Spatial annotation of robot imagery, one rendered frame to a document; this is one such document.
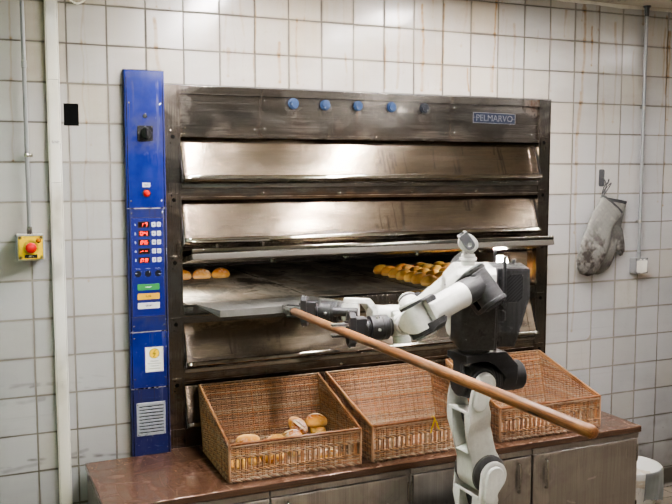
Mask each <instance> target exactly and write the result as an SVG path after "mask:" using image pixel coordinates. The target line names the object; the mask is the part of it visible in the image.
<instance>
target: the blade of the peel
mask: <svg viewBox="0 0 672 504"><path fill-rule="evenodd" d="M308 297H309V300H318V301H319V304H320V302H321V300H329V301H339V302H340V304H343V303H344V301H341V300H334V299H328V298H321V297H315V296H308ZM300 300H301V297H287V298H272V299H257V300H242V301H227V302H212V303H197V304H196V305H198V306H200V307H201V308H203V309H205V310H207V311H209V312H211V313H213V314H215V315H216V316H218V317H234V316H247V315H260V314H274V313H282V305H283V304H299V303H300Z"/></svg>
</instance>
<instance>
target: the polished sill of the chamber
mask: <svg viewBox="0 0 672 504"><path fill-rule="evenodd" d="M423 291H424V290H414V291H399V292H383V293H368V294H352V295H337V296H321V298H328V299H334V300H341V301H344V298H345V297H350V298H370V299H371V300H372V301H373V302H374V304H375V303H389V302H398V299H399V297H400V296H401V295H402V294H403V293H405V292H414V293H416V292H423ZM532 292H535V284H530V293H532ZM183 315H184V317H189V316H203V315H215V314H213V313H211V312H209V311H207V310H205V309H203V308H201V307H200V306H198V305H183Z"/></svg>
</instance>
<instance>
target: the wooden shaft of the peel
mask: <svg viewBox="0 0 672 504"><path fill-rule="evenodd" d="M291 314H292V315H293V316H296V317H298V318H301V319H303V320H305V321H308V322H310V323H313V324H315V325H317V326H320V327H322V328H325V329H327V330H329V331H332V332H334V333H337V334H339V335H341V336H344V337H346V338H349V339H351V340H353V341H356V342H358V343H361V344H363V345H366V346H368V347H370V348H373V349H375V350H378V351H380V352H382V353H385V354H387V355H390V356H392V357H394V358H397V359H399V360H402V361H404V362H406V363H409V364H411V365H414V366H416V367H418V368H421V369H423V370H426V371H428V372H430V373H433V374H435V375H438V376H440V377H442V378H445V379H447V380H450V381H452V382H454V383H457V384H459V385H462V386H464V387H466V388H469V389H471V390H474V391H476V392H478V393H481V394H483V395H486V396H488V397H490V398H493V399H495V400H498V401H500V402H502V403H505V404H507V405H510V406H512V407H514V408H517V409H519V410H522V411H524V412H526V413H529V414H531V415H534V416H536V417H538V418H541V419H543V420H546V421H548V422H550V423H553V424H555V425H558V426H560V427H562V428H565V429H567V430H570V431H572V432H574V433H577V434H579V435H582V436H584V437H587V438H589V439H595V438H596V437H597V436H598V434H599V430H598V428H597V427H596V426H594V425H592V424H589V423H587V422H584V421H582V420H579V419H576V418H574V417H571V416H569V415H566V414H564V413H561V412H559V411H556V410H554V409H551V408H548V407H546V406H543V405H541V404H538V403H536V402H533V401H531V400H528V399H526V398H523V397H520V396H518V395H515V394H513V393H510V392H508V391H505V390H503V389H500V388H498V387H495V386H492V385H490V384H487V383H485V382H482V381H480V380H477V379H475V378H472V377H470V376H467V375H464V374H462V373H459V372H457V371H454V370H452V369H449V368H447V367H444V366H442V365H439V364H436V363H434V362H431V361H429V360H426V359H424V358H421V357H419V356H416V355H414V354H411V353H408V352H406V351H403V350H401V349H398V348H396V347H393V346H391V345H388V344H386V343H383V342H380V341H378V340H375V339H373V338H370V337H368V336H365V335H363V334H360V333H358V332H355V331H353V330H350V329H347V328H345V327H342V326H341V327H332V326H331V323H332V322H330V321H327V320H325V319H322V318H319V317H317V316H314V315H312V314H309V313H307V312H304V311H302V310H299V309H297V308H292V309H291Z"/></svg>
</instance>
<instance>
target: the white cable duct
mask: <svg viewBox="0 0 672 504"><path fill-rule="evenodd" d="M43 1H44V32H45V64H46V95H47V126H48V157H49V188H50V220H51V251H52V282H53V313H54V345H55V376H56V407H57V438H58V469H59V501H60V504H73V503H72V471H71V444H70V405H69V372H68V340H67V307H66V274H65V241H64V209H63V176H62V143H61V110H60V78H59V45H58V12H57V0H43Z"/></svg>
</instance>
